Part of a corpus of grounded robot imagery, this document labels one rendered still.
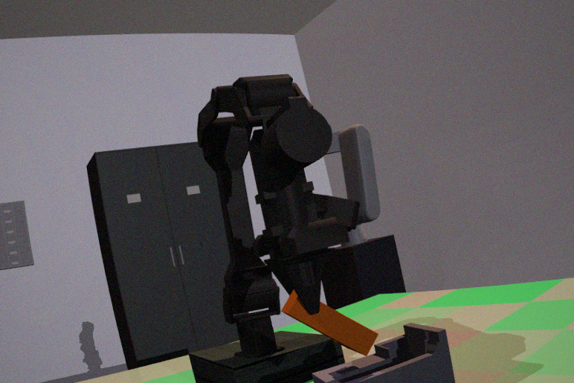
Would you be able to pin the orange l-shaped part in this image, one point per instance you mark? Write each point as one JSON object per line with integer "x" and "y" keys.
{"x": 333, "y": 324}

